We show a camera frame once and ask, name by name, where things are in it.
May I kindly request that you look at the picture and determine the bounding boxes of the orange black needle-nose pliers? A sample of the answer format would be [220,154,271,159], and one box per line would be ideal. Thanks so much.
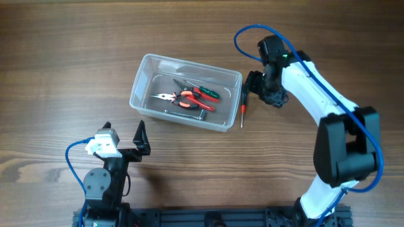
[151,91,199,110]

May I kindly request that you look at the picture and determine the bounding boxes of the silver L-shaped socket wrench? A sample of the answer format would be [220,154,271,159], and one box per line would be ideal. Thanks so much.
[164,110,206,121]

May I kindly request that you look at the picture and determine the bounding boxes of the clear plastic container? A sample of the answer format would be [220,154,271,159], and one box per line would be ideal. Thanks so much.
[129,54,242,132]

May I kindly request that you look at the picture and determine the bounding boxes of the red handled snips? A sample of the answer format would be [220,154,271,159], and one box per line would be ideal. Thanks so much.
[173,79,219,111]

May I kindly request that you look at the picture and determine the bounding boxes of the blue cable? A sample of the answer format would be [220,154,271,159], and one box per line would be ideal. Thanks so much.
[64,137,95,227]
[233,24,385,227]

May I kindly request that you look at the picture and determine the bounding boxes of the green handled screwdriver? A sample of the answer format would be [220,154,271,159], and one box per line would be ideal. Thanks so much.
[185,80,220,100]

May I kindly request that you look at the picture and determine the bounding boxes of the left blue cable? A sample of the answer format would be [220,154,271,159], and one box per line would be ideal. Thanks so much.
[64,137,95,227]

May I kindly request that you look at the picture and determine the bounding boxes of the right blue cable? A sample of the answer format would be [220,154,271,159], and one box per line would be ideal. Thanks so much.
[233,24,385,227]

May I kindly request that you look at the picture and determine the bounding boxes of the black red screwdriver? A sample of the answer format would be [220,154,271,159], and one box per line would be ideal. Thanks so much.
[241,84,249,128]

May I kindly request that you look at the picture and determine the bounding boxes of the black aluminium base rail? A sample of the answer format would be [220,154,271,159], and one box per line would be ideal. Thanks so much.
[71,206,353,227]

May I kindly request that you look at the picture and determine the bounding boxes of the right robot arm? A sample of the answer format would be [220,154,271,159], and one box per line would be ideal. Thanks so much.
[242,35,381,226]

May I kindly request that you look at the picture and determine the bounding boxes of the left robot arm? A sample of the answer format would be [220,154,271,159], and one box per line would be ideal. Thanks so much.
[77,121,151,226]

